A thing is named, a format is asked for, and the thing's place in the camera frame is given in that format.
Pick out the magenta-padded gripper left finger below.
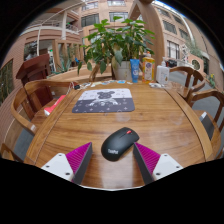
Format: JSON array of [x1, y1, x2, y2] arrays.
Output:
[[40, 142, 93, 185]]

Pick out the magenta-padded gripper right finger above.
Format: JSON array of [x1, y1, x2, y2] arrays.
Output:
[[133, 142, 184, 185]]

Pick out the black computer mouse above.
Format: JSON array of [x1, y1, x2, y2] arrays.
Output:
[[100, 126, 140, 163]]

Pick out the grey bear-print mouse pad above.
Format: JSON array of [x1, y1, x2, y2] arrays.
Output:
[[71, 88, 136, 114]]

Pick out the red paper bag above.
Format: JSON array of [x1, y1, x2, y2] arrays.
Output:
[[43, 94, 67, 116]]

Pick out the dark grey flat pouch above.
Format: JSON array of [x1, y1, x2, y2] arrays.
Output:
[[199, 110, 218, 141]]

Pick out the small white packets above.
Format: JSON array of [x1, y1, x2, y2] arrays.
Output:
[[148, 82, 163, 89]]

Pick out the wooden round-back armchair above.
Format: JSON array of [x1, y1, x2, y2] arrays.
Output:
[[0, 143, 24, 163], [186, 89, 224, 158], [88, 63, 114, 83], [10, 79, 79, 148], [169, 65, 207, 98]]

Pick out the white pump bottle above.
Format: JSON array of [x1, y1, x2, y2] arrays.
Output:
[[156, 60, 170, 86]]

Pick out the yellow liquid bottle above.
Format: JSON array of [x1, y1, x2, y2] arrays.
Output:
[[142, 52, 156, 84]]

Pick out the blue squeeze tube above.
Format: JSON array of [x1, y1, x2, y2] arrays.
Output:
[[129, 58, 141, 84]]

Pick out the green agave plant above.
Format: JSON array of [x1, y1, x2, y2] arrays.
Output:
[[54, 58, 73, 75]]

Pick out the dark red wooden podium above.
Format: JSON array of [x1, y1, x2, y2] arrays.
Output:
[[15, 53, 53, 111]]

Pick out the green plant in white pot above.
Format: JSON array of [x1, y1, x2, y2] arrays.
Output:
[[77, 15, 156, 82]]

